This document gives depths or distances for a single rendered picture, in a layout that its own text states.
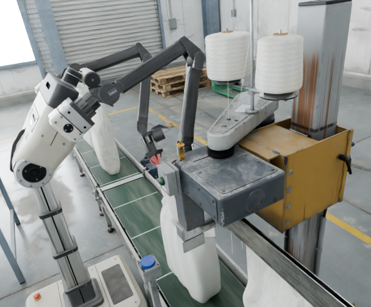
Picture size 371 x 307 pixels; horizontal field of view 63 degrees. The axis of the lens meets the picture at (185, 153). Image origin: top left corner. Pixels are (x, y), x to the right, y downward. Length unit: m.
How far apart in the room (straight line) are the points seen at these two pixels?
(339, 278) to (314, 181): 1.39
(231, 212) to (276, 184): 0.17
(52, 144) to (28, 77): 7.08
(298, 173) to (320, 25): 0.47
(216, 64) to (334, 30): 0.39
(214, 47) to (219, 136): 0.34
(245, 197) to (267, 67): 0.38
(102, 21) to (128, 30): 0.70
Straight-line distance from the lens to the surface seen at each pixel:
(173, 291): 1.84
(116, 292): 2.08
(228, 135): 0.96
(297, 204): 1.16
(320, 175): 1.18
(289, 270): 0.99
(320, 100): 1.14
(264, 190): 0.89
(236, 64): 1.12
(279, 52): 0.93
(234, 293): 1.81
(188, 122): 1.26
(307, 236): 1.45
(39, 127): 1.35
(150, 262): 1.34
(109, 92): 1.17
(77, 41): 8.40
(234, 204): 0.84
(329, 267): 2.54
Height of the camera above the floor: 1.80
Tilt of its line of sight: 27 degrees down
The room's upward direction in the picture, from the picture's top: 7 degrees counter-clockwise
